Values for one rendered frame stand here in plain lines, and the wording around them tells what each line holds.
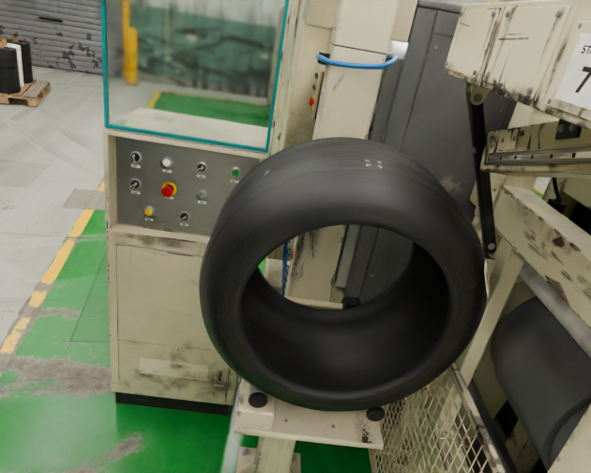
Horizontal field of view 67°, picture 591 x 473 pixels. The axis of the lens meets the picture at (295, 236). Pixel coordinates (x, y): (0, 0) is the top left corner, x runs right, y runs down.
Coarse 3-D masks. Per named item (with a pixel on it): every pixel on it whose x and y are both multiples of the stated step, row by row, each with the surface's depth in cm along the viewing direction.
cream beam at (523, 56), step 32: (544, 0) 66; (576, 0) 58; (480, 32) 86; (512, 32) 73; (544, 32) 64; (576, 32) 57; (448, 64) 100; (480, 64) 84; (512, 64) 72; (544, 64) 63; (512, 96) 71; (544, 96) 62
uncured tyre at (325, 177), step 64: (256, 192) 82; (320, 192) 77; (384, 192) 77; (256, 256) 81; (448, 256) 81; (256, 320) 118; (320, 320) 123; (384, 320) 121; (448, 320) 88; (256, 384) 96; (320, 384) 109; (384, 384) 97
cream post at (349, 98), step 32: (352, 0) 99; (384, 0) 99; (352, 32) 102; (384, 32) 102; (320, 96) 119; (352, 96) 108; (320, 128) 111; (352, 128) 111; (320, 256) 128; (288, 288) 134; (320, 288) 133; (288, 448) 164
